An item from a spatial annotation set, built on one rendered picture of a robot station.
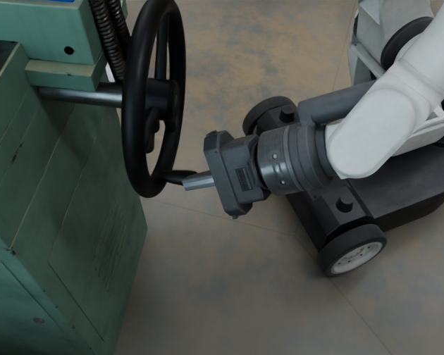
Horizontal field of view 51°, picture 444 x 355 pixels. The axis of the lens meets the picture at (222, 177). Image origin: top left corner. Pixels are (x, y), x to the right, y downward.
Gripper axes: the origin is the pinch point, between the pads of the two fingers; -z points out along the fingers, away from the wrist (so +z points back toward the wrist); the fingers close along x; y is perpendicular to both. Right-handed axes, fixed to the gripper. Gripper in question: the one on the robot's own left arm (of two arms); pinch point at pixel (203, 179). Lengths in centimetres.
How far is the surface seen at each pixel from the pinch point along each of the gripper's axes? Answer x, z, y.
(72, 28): 24.6, -5.9, 7.8
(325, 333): -62, -10, -51
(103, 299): -27, -47, -17
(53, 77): 20.3, -12.7, 7.1
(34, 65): 22.7, -14.7, 7.4
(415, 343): -72, 11, -59
